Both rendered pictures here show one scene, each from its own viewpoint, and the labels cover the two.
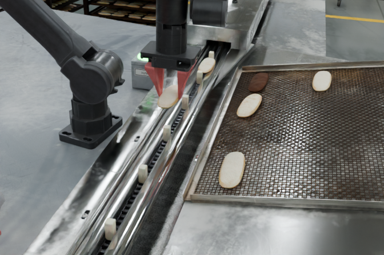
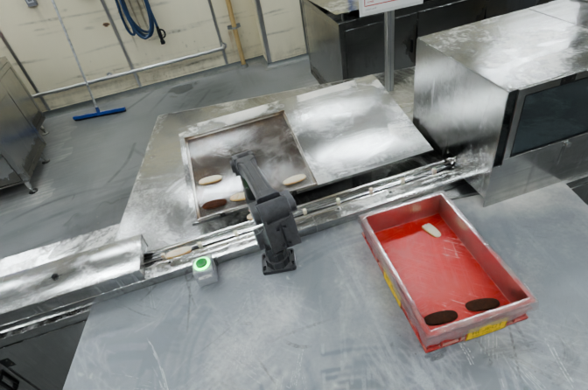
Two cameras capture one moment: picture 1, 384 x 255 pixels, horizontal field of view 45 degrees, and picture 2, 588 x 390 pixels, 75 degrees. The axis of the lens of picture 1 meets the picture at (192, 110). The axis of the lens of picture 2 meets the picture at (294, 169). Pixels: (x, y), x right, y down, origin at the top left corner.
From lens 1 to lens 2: 161 cm
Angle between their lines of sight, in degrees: 88
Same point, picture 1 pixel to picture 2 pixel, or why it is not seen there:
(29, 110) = (278, 308)
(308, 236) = (316, 151)
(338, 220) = (306, 149)
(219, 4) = not seen: hidden behind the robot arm
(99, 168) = (314, 222)
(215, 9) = not seen: hidden behind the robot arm
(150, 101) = (247, 242)
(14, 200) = (345, 247)
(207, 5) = not seen: hidden behind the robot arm
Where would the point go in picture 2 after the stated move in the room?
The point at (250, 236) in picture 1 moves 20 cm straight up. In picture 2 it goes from (323, 163) to (318, 123)
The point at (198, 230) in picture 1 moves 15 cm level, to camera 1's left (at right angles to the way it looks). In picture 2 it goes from (327, 174) to (348, 193)
